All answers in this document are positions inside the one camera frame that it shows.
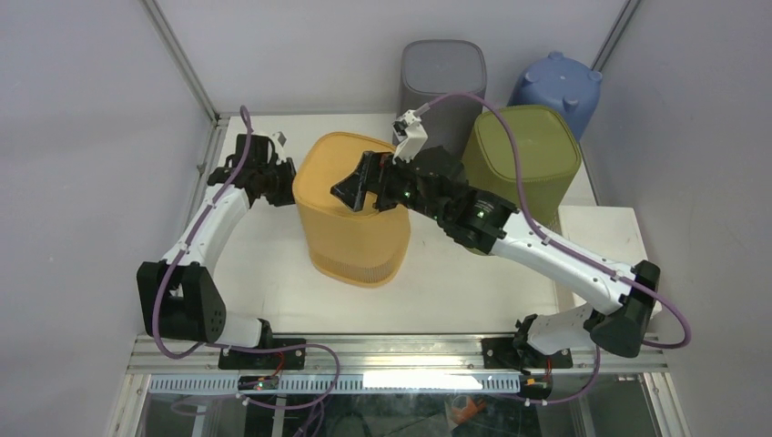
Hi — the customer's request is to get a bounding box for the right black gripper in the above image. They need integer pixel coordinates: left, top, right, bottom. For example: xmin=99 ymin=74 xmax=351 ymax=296
xmin=330 ymin=150 xmax=449 ymax=226

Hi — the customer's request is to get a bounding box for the yellow mesh waste bin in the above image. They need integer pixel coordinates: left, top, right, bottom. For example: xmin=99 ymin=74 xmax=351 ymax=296
xmin=292 ymin=132 xmax=411 ymax=287

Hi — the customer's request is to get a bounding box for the grey mesh waste bin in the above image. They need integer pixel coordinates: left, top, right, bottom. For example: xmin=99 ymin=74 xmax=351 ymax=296
xmin=397 ymin=39 xmax=487 ymax=158

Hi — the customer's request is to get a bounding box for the green mesh waste bin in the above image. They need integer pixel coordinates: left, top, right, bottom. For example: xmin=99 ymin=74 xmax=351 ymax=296
xmin=462 ymin=105 xmax=583 ymax=229

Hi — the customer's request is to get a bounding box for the blue plastic bucket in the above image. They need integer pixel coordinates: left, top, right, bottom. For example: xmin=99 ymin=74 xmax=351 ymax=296
xmin=507 ymin=51 xmax=604 ymax=141

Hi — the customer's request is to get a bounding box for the white perforated plastic basket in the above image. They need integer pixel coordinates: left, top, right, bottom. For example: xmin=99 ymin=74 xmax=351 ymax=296
xmin=552 ymin=205 xmax=664 ymax=320

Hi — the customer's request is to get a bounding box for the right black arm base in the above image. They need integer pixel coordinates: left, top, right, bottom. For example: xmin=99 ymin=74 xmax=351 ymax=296
xmin=480 ymin=314 xmax=574 ymax=374

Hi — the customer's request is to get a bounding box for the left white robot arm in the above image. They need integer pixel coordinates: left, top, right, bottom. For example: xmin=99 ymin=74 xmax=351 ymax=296
xmin=137 ymin=132 xmax=296 ymax=370

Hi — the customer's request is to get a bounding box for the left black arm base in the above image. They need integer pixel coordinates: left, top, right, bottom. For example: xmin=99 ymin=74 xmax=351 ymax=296
xmin=218 ymin=319 xmax=307 ymax=371

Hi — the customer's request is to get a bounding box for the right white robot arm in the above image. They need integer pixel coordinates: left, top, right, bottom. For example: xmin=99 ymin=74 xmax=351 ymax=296
xmin=330 ymin=147 xmax=660 ymax=369

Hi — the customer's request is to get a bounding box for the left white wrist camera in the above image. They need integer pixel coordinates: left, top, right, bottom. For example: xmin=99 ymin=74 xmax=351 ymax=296
xmin=269 ymin=131 xmax=287 ymax=165

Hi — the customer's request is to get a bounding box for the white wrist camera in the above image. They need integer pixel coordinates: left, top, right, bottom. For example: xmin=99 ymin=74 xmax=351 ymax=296
xmin=269 ymin=131 xmax=287 ymax=165
xmin=392 ymin=106 xmax=428 ymax=163

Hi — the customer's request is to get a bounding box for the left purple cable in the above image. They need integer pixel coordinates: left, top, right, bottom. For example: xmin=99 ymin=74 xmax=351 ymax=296
xmin=150 ymin=105 xmax=342 ymax=417

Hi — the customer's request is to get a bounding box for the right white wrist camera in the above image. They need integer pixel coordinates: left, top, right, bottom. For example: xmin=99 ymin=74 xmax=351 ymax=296
xmin=392 ymin=106 xmax=428 ymax=163

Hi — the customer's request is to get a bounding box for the aluminium mounting rail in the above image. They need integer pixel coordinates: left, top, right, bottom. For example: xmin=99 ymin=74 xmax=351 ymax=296
xmin=127 ymin=333 xmax=668 ymax=374

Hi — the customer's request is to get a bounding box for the white slotted cable duct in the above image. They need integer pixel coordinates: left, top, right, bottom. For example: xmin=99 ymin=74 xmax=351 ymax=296
xmin=148 ymin=371 xmax=521 ymax=396

